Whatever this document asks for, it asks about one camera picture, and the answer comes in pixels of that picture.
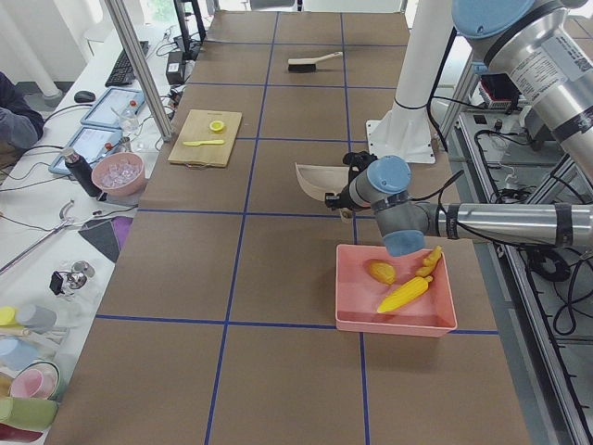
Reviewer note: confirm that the black keyboard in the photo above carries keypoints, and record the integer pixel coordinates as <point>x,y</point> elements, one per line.
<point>122,73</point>

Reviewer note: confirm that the beige plastic dustpan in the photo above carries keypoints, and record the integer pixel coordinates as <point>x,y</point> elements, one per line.
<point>317,181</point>

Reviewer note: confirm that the aluminium frame post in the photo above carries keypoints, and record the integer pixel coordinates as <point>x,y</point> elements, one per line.
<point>130,43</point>

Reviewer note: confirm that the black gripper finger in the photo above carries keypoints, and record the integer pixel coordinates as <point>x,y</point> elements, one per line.
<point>337,201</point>

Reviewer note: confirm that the black computer mouse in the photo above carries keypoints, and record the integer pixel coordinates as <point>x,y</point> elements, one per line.
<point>84,97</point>

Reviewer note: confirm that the wooden cutting board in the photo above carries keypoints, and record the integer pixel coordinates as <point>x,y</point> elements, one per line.
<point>196,128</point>

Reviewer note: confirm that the brown toy potato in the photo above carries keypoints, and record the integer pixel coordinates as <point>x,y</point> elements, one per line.
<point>383,272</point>

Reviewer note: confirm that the pink bowl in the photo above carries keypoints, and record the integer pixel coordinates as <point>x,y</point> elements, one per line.
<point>120,174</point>

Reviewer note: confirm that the blue teach pendant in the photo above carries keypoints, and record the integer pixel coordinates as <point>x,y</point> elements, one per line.
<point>90,141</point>
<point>106,110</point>

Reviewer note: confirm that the yellow toy lemon slices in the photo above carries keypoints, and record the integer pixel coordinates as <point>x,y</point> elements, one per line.
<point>217,126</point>

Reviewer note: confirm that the yellow plastic toy knife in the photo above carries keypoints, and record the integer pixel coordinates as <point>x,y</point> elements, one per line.
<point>211,142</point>

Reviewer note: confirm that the black water bottle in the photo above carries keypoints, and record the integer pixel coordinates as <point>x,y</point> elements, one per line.
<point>79,167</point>

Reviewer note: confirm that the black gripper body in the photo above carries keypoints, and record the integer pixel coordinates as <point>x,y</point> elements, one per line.
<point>342,196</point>

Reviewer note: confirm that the tan toy ginger root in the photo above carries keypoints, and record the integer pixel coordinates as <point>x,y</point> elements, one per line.
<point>429,262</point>

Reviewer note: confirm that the pastel cup set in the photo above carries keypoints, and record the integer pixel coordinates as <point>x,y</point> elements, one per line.
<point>29,385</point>

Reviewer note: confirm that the beige hand brush black bristles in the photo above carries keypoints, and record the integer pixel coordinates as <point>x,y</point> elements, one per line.
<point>309,64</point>

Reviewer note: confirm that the right blue teach pendant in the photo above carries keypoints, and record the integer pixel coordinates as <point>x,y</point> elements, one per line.
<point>106,110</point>

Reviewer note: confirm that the left blue teach pendant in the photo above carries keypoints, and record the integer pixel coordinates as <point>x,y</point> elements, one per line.
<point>90,141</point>

